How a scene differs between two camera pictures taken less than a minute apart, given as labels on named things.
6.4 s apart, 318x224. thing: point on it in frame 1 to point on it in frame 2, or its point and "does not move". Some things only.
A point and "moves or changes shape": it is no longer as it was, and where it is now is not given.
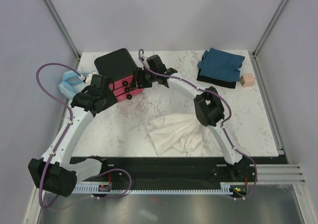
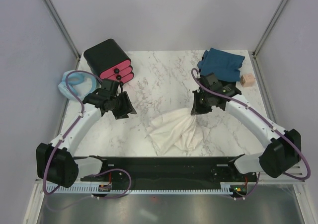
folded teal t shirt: [221, 65] does not move
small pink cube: [248, 80] does not move
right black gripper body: [145, 76] to [202, 104]
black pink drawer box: [119, 67] moves or changes shape
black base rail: [176, 171] does not move
